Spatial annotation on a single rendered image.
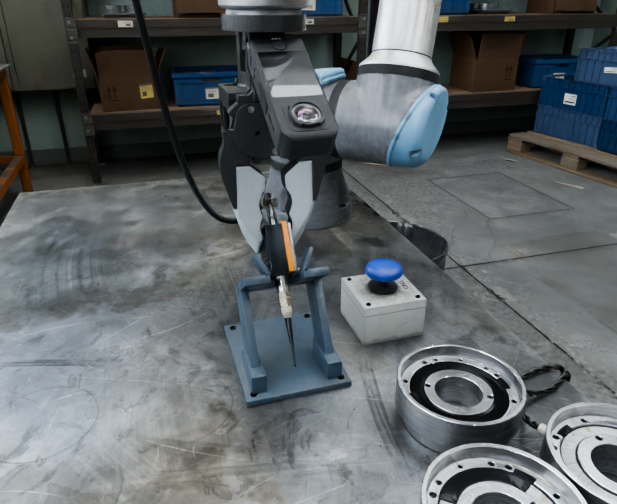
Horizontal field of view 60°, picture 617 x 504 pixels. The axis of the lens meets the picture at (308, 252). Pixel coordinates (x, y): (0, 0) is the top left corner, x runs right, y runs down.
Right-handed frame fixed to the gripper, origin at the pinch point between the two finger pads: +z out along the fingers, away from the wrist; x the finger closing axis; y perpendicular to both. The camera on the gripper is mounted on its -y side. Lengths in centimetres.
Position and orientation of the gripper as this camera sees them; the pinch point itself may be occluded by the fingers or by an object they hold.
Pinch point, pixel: (275, 241)
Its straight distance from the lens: 51.8
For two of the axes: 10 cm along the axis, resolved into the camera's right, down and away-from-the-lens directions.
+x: -9.6, 1.3, -2.6
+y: -2.9, -4.1, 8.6
